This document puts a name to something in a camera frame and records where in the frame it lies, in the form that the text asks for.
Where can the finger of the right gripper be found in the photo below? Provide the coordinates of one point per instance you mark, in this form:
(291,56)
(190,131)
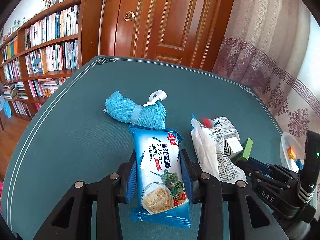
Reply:
(254,176)
(263,168)

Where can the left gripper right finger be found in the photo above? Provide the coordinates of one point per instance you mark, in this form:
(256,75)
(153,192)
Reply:
(232,208)

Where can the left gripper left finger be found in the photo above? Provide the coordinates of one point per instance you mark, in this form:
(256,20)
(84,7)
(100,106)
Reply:
(71,218)

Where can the blue cracker packet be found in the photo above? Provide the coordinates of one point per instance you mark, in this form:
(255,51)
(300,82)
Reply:
(161,193)

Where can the blue towel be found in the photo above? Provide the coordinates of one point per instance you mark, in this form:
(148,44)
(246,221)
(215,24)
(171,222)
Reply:
(151,115)

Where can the green block blue dots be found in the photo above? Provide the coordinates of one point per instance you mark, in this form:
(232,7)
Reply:
(244,155)

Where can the clear plastic bowl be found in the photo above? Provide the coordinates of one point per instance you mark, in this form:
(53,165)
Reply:
(288,140)

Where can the orange yellow block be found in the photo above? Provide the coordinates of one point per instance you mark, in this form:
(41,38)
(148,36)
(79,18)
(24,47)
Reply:
(291,153)

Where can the white zigzag cube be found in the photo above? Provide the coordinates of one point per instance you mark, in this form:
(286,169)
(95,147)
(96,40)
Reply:
(232,147)

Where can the red white snack packet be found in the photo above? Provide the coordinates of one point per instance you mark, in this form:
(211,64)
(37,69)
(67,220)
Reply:
(229,131)

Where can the white cotton swab bag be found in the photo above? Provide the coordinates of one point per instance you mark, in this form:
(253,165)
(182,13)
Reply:
(209,145)

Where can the purple patterned curtain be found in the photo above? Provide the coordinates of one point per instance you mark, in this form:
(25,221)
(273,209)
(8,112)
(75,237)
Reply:
(273,46)

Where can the wooden bookshelf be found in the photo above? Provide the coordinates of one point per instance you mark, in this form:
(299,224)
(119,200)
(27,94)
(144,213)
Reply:
(46,51)

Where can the wooden door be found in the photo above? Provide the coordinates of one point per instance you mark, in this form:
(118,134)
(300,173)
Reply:
(185,32)

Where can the brass door knob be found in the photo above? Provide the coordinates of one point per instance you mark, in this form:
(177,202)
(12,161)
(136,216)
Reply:
(129,16)

